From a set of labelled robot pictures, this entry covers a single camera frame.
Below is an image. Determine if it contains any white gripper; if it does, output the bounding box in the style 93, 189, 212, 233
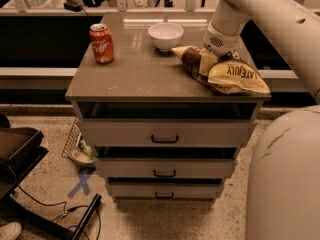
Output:
199, 22, 241, 76

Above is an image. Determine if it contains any brown and yellow chip bag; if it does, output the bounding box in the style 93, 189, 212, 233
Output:
172, 46, 270, 95

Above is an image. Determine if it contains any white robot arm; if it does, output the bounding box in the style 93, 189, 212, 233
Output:
204, 0, 320, 240

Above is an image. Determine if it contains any white ceramic bowl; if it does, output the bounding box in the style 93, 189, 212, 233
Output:
148, 22, 184, 51

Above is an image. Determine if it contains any grey drawer cabinet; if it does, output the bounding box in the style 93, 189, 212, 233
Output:
66, 12, 270, 186

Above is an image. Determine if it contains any orange soda can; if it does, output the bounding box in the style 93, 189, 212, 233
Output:
89, 23, 114, 64

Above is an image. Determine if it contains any bottom grey drawer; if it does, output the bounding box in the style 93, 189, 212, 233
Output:
106, 182, 224, 199

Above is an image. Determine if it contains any grey drawer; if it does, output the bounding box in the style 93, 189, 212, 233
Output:
78, 119, 256, 148
106, 182, 224, 199
94, 158, 236, 179

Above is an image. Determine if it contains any top grey drawer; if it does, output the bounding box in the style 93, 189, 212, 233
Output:
78, 119, 256, 148

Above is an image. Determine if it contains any middle grey drawer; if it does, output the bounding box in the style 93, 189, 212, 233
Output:
94, 158, 236, 179

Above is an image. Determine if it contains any black power adapter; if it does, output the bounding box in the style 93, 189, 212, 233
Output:
64, 0, 82, 12

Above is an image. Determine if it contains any blue tape cross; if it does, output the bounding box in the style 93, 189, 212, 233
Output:
67, 168, 95, 198

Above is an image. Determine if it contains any white shoe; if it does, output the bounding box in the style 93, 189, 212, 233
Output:
0, 222, 22, 240

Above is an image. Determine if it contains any wire basket with items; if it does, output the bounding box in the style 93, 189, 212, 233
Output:
62, 120, 94, 168

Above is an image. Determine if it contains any black cart frame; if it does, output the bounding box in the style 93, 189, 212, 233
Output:
0, 115, 101, 240

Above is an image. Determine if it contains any black floor cable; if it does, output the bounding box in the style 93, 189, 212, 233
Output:
8, 165, 102, 240

